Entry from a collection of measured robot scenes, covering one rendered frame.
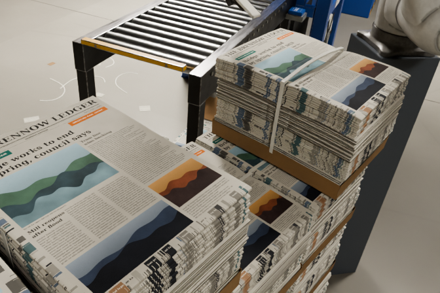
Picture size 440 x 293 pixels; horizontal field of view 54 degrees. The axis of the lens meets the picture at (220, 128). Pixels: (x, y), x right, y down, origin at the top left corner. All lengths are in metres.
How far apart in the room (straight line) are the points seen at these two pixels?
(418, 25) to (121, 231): 0.88
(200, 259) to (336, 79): 0.56
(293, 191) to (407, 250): 1.27
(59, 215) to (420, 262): 1.82
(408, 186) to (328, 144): 1.67
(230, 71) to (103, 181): 0.49
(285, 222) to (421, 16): 0.59
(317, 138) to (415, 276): 1.27
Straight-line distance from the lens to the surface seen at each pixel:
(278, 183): 1.04
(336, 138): 0.94
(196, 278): 0.64
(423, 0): 1.17
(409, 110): 1.52
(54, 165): 0.69
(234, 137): 1.11
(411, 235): 2.31
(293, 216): 0.97
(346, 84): 1.01
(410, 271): 2.15
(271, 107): 1.00
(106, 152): 0.71
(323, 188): 1.02
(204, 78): 1.55
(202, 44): 1.78
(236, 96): 1.05
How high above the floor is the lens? 1.49
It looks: 34 degrees down
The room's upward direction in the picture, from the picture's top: 6 degrees clockwise
